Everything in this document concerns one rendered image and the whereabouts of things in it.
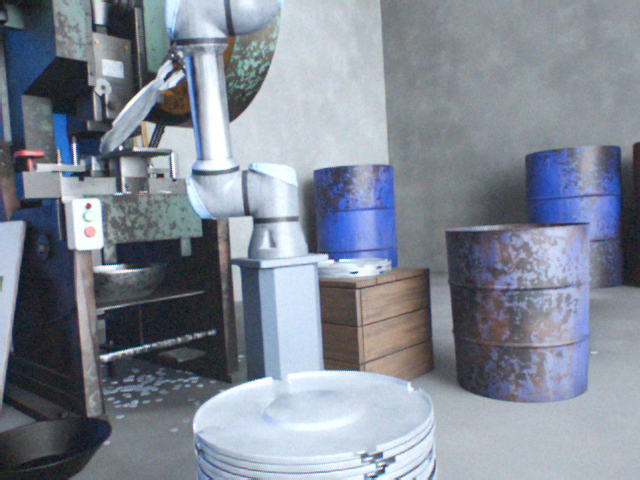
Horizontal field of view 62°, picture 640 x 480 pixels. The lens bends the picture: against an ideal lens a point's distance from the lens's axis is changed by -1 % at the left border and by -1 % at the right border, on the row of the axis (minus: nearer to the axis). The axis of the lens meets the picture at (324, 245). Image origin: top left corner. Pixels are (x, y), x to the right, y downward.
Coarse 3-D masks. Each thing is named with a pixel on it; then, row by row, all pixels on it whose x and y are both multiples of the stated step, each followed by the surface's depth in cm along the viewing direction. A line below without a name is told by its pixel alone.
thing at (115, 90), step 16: (96, 48) 171; (112, 48) 175; (128, 48) 179; (96, 64) 171; (112, 64) 175; (128, 64) 179; (112, 80) 175; (128, 80) 179; (80, 96) 176; (96, 96) 171; (112, 96) 172; (128, 96) 176; (80, 112) 176; (96, 112) 171; (112, 112) 172
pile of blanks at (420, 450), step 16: (432, 416) 62; (432, 432) 61; (208, 448) 57; (400, 448) 55; (416, 448) 57; (432, 448) 62; (208, 464) 57; (224, 464) 55; (240, 464) 54; (256, 464) 53; (272, 464) 54; (304, 464) 54; (320, 464) 52; (336, 464) 52; (352, 464) 52; (368, 464) 55; (384, 464) 56; (400, 464) 55; (416, 464) 57; (432, 464) 61
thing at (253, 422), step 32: (256, 384) 78; (288, 384) 77; (320, 384) 76; (352, 384) 75; (384, 384) 75; (224, 416) 66; (256, 416) 65; (288, 416) 63; (320, 416) 62; (352, 416) 62; (384, 416) 63; (416, 416) 62; (224, 448) 55; (256, 448) 56; (288, 448) 56; (320, 448) 55; (384, 448) 54
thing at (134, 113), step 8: (160, 80) 159; (144, 88) 152; (152, 88) 157; (136, 96) 150; (144, 96) 155; (152, 96) 164; (128, 104) 149; (136, 104) 154; (144, 104) 166; (152, 104) 173; (128, 112) 153; (136, 112) 164; (144, 112) 171; (120, 120) 151; (128, 120) 163; (136, 120) 170; (112, 128) 150; (120, 128) 158; (128, 128) 168; (104, 136) 152; (112, 136) 157; (120, 136) 166; (104, 144) 155; (112, 144) 164; (104, 152) 162
